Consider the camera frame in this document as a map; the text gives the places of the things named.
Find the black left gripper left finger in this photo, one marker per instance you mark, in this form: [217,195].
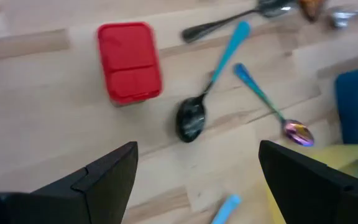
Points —
[110,180]

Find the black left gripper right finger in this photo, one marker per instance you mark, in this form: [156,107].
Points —
[297,183]

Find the iridescent rainbow spoon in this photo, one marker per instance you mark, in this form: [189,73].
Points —
[298,133]

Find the red-lid paprika tin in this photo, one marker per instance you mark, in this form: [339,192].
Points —
[129,62]

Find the all-black metal spoon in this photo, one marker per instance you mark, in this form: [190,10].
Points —
[210,29]

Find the small silver spoon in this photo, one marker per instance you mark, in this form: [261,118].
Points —
[340,18]

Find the brown snack bar wrapper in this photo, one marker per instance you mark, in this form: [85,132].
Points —
[311,9]

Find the yellow plastic bin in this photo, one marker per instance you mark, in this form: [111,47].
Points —
[346,158]

